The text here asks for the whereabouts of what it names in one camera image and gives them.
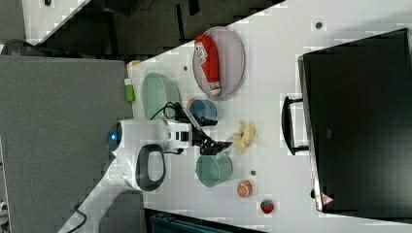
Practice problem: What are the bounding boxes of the red ketchup bottle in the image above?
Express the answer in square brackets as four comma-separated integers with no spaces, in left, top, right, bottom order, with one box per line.
[194,35,222,96]

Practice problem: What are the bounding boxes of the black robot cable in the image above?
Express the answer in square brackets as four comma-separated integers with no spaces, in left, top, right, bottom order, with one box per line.
[149,100,183,121]

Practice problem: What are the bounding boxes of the green perforated colander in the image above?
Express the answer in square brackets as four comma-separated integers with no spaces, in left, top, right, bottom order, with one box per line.
[141,73,181,119]

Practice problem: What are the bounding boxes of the green cup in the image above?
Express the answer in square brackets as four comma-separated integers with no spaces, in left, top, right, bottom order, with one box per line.
[195,151,233,187]

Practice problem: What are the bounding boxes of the grey round plate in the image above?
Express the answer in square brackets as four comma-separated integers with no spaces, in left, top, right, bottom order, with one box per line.
[192,26,245,99]

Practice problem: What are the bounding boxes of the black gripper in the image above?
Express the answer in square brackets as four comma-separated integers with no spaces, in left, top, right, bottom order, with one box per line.
[192,116,232,155]

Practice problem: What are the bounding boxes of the red strawberry toy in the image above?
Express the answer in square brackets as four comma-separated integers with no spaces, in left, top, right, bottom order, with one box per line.
[260,199,275,215]

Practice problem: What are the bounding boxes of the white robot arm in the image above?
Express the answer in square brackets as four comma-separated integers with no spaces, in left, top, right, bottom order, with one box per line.
[57,116,231,233]

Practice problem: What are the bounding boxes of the orange slice toy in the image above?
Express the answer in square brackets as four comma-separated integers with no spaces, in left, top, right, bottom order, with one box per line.
[236,181,253,198]

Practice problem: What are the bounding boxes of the yellow plush peeled banana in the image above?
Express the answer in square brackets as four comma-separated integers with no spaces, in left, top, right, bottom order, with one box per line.
[232,120,256,153]

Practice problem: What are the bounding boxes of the blue bowl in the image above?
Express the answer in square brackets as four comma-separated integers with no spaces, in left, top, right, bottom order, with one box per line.
[189,99,218,120]

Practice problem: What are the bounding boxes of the red strawberry near bowl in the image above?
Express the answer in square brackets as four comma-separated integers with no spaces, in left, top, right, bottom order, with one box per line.
[187,98,195,109]

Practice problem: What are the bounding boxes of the green marker bottle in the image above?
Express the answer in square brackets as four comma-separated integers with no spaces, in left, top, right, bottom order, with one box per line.
[124,79,135,103]

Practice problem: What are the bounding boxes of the black toaster oven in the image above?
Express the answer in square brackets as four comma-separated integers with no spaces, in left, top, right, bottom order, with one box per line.
[282,28,412,223]

